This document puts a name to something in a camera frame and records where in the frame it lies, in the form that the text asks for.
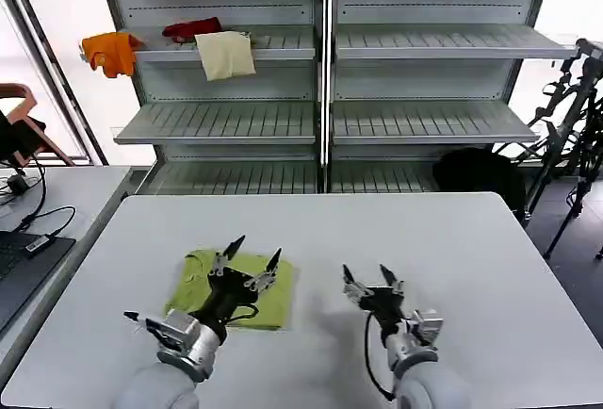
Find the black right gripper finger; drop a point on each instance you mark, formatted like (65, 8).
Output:
(393, 284)
(355, 291)

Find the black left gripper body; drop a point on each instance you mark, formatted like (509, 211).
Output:
(228, 289)

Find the grey usb adapter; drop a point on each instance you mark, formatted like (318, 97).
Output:
(37, 244)

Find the black slanted pole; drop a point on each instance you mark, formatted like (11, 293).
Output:
(56, 74)

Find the wooden chair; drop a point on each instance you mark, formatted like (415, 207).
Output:
(23, 98)

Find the grey metal shelf rack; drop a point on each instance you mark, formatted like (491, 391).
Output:
(325, 74)

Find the green shirt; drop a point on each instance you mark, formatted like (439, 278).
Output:
(278, 305)

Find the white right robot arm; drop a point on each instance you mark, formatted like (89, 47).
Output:
(424, 371)

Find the black bag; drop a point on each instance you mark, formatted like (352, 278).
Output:
(480, 178)

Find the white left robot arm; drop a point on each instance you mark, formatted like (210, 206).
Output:
(188, 348)

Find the grey side desk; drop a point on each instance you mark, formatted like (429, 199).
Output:
(89, 192)

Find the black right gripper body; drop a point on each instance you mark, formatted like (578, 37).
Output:
(384, 305)

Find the small black device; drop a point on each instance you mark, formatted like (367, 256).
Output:
(18, 184)

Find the black tripod stand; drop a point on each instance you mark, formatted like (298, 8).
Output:
(565, 145)

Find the black laptop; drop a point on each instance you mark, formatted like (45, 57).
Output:
(28, 272)

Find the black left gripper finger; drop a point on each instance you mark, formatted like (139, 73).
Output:
(268, 277)
(220, 263)

